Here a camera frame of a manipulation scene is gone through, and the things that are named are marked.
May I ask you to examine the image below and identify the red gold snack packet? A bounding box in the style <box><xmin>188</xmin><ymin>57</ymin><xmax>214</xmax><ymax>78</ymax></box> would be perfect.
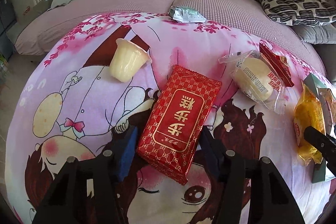
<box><xmin>137</xmin><ymin>65</ymin><xmax>222</xmax><ymax>185</ymax></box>

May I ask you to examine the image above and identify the black white patterned pillow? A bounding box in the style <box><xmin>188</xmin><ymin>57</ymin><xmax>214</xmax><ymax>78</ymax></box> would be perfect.
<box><xmin>258</xmin><ymin>0</ymin><xmax>335</xmax><ymax>27</ymax></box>

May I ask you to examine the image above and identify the silver green snack packet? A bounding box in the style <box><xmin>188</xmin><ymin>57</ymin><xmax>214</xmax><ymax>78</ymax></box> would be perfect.
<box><xmin>169</xmin><ymin>6</ymin><xmax>207</xmax><ymax>23</ymax></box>

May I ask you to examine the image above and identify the grey cushion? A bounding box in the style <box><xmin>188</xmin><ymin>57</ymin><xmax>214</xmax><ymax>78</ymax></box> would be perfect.
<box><xmin>291</xmin><ymin>22</ymin><xmax>336</xmax><ymax>45</ymax></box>

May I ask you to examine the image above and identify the clear wrapped yellow bun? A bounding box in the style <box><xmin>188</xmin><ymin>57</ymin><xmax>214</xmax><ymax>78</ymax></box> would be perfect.
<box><xmin>218</xmin><ymin>50</ymin><xmax>285</xmax><ymax>114</ymax></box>

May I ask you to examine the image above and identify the orange cake packet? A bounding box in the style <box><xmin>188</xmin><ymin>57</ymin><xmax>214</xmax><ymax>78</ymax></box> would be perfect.
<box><xmin>293</xmin><ymin>82</ymin><xmax>328</xmax><ymax>167</ymax></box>

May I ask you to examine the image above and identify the pink checkered sofa cover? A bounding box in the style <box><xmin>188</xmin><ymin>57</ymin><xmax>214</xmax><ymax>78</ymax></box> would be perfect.
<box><xmin>14</xmin><ymin>0</ymin><xmax>326</xmax><ymax>75</ymax></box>

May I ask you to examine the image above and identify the pink cartoon printed blanket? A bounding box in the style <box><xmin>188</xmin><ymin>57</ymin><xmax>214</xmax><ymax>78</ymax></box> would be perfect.
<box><xmin>5</xmin><ymin>12</ymin><xmax>335</xmax><ymax>223</ymax></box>

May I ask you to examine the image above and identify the yellow pudding cup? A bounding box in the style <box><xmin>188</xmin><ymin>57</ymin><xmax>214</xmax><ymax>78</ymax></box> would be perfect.
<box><xmin>109</xmin><ymin>38</ymin><xmax>152</xmax><ymax>83</ymax></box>

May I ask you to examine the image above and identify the teal white cardboard tray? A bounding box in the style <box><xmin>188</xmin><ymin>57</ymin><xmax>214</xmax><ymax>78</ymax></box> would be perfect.
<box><xmin>303</xmin><ymin>73</ymin><xmax>335</xmax><ymax>184</ymax></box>

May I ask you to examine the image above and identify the small red snack packet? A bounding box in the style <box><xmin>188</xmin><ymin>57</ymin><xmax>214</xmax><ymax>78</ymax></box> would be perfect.
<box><xmin>259</xmin><ymin>43</ymin><xmax>294</xmax><ymax>88</ymax></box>

